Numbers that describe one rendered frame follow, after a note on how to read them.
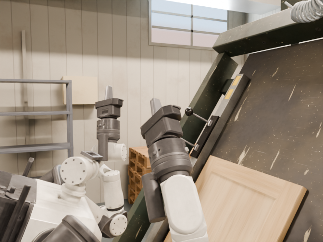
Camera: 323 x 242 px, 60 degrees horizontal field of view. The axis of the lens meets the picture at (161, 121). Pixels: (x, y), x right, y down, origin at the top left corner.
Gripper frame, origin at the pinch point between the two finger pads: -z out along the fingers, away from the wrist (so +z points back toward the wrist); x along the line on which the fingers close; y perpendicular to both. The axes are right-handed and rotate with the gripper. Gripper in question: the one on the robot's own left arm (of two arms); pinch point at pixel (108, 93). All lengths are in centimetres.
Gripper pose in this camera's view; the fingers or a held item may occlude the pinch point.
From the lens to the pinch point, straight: 111.1
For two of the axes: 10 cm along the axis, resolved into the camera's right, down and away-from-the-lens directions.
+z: 0.3, 9.8, -2.0
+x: 8.3, -1.3, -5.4
